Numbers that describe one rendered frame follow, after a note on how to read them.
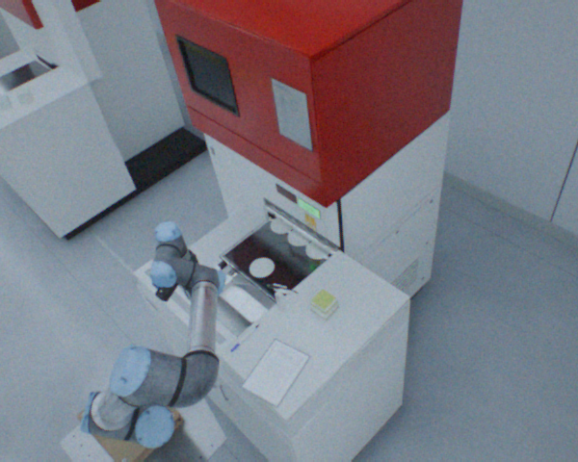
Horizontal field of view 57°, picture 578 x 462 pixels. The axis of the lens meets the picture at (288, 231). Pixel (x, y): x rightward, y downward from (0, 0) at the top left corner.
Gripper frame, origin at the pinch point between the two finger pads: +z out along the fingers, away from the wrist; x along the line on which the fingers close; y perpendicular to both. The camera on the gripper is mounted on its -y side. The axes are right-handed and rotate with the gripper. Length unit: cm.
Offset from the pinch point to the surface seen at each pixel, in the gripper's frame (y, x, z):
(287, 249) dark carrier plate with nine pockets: 48, 5, 20
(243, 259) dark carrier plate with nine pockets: 32.3, 15.1, 20.4
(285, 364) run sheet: 9.2, -36.1, 13.1
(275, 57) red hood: 54, 0, -66
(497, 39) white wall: 207, 10, 1
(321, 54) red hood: 58, -15, -70
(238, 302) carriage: 17.5, 1.2, 22.1
